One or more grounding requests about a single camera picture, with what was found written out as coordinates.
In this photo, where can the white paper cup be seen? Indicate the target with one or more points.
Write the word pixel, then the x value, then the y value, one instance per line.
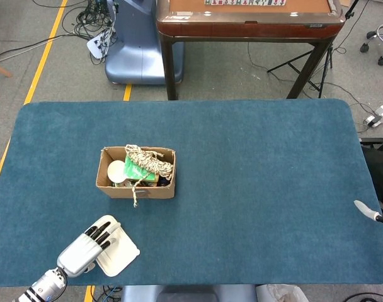
pixel 116 171

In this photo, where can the grey robot torso base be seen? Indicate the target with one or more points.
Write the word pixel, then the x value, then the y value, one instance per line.
pixel 185 294

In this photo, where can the brown cardboard box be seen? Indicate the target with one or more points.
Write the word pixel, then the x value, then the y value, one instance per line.
pixel 160 192

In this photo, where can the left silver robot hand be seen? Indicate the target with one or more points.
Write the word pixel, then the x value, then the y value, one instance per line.
pixel 79 255

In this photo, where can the face-up mahjong tile row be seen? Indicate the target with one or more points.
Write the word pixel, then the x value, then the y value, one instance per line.
pixel 245 2

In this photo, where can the brown mahjong table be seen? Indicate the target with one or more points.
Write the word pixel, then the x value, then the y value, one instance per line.
pixel 248 30

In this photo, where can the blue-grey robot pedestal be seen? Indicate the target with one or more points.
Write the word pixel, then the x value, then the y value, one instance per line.
pixel 138 53

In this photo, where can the white multi-plug socket board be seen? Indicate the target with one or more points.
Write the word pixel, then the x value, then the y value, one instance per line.
pixel 95 47

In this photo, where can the white floor power strip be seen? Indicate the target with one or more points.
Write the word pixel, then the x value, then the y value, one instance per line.
pixel 379 116

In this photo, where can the green foil packet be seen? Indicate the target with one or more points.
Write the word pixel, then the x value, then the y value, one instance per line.
pixel 133 171

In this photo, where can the black tripod stand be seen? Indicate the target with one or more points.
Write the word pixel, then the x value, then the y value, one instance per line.
pixel 330 58

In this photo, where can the clear plastic bag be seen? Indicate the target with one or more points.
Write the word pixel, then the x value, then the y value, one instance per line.
pixel 283 294

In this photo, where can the blue felt table mat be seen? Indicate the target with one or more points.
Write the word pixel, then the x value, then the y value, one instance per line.
pixel 257 151

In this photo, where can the black chair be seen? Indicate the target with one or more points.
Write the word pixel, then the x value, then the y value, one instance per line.
pixel 380 176

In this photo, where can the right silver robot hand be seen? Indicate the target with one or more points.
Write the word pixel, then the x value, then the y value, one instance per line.
pixel 368 212

